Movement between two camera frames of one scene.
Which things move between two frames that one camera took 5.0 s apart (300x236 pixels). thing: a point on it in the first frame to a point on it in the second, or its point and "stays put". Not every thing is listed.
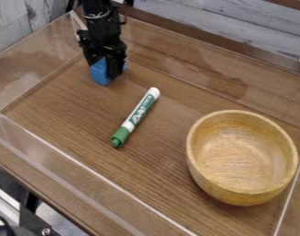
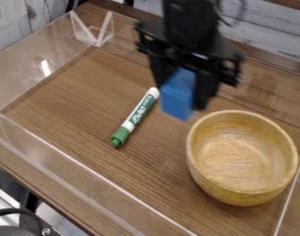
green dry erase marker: (119, 138) stays put
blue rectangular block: (100, 73) to (179, 93)
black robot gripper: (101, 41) to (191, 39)
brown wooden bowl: (243, 154) stays put
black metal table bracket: (32, 225) stays put
